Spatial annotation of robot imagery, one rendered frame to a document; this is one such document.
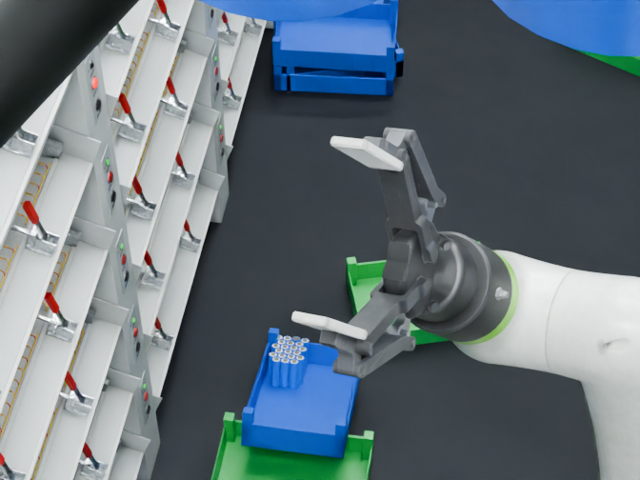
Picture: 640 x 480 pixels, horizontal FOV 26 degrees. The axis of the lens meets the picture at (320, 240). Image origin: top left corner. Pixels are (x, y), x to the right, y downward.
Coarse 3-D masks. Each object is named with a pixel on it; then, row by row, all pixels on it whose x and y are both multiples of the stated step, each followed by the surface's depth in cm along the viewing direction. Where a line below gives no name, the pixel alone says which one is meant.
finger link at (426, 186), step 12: (384, 132) 112; (408, 132) 111; (408, 144) 111; (420, 144) 112; (420, 156) 113; (420, 168) 113; (420, 180) 114; (432, 180) 115; (420, 192) 116; (432, 192) 115; (444, 204) 118
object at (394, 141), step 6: (390, 132) 111; (396, 132) 111; (402, 132) 111; (366, 138) 108; (372, 138) 107; (378, 138) 107; (390, 138) 111; (396, 138) 111; (402, 138) 110; (378, 144) 107; (384, 144) 108; (390, 144) 109; (396, 144) 110; (402, 144) 111; (384, 150) 108; (390, 150) 109; (396, 150) 110
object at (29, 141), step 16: (64, 96) 193; (48, 112) 185; (32, 128) 182; (48, 128) 183; (16, 144) 178; (32, 144) 178; (0, 160) 177; (16, 160) 178; (32, 160) 179; (0, 176) 176; (16, 176) 177; (0, 192) 174; (16, 192) 175; (0, 208) 173; (16, 208) 175; (0, 224) 172; (0, 240) 170
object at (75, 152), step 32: (64, 128) 202; (64, 160) 205; (32, 192) 200; (64, 192) 202; (32, 224) 196; (64, 224) 198; (32, 256) 193; (32, 288) 190; (0, 320) 185; (32, 320) 187; (0, 352) 182; (0, 384) 180
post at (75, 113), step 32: (96, 64) 202; (96, 128) 206; (96, 160) 208; (96, 192) 212; (128, 256) 235; (96, 288) 230; (128, 288) 238; (128, 320) 240; (128, 352) 243; (128, 416) 258
